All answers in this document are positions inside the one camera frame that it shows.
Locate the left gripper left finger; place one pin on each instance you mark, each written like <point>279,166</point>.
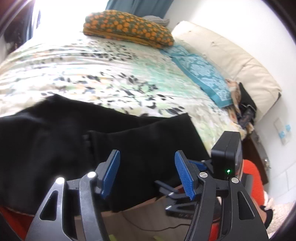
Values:
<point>54,219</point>

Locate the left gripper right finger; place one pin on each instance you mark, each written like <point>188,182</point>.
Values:
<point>239,220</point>

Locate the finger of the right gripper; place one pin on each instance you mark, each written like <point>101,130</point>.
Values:
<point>200,165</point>
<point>171,199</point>

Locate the black pants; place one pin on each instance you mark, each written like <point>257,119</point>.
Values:
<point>68,138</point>

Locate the right hand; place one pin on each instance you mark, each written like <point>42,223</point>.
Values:
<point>265,214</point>

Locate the orange fuzzy garment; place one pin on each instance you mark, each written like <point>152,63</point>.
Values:
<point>19,223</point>

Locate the beige patterned cloth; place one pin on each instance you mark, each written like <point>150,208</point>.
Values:
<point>242,111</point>

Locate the teal patterned pillow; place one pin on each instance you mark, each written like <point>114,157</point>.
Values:
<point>202,73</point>

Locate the cream padded headboard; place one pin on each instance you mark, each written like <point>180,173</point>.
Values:
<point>232,62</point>

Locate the floral bed sheet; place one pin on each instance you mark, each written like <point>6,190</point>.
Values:
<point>127,77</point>

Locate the grey striped cloth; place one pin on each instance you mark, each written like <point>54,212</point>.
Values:
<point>157,20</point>

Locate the teal curtain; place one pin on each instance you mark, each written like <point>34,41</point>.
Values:
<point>141,7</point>

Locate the orange floral folded blanket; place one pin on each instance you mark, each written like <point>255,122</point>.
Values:
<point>122,26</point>

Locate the dark hanging clothes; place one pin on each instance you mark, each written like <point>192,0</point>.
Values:
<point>20,29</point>

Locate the black camera box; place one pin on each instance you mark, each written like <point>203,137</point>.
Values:
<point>226,156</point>

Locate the white wall switch plate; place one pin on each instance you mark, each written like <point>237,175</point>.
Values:
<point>283,131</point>

